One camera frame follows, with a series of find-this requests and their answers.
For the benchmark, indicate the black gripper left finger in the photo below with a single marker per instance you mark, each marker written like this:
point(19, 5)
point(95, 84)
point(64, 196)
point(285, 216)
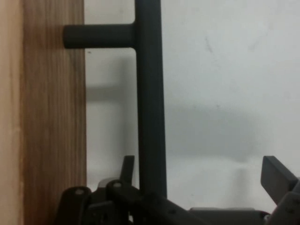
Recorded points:
point(122, 201)

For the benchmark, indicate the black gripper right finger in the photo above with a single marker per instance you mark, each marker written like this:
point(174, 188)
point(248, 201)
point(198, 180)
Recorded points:
point(279, 180)

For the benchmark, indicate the dark wooden drawer cabinet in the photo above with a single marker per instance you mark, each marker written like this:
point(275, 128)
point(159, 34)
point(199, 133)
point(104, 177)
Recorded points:
point(10, 112)

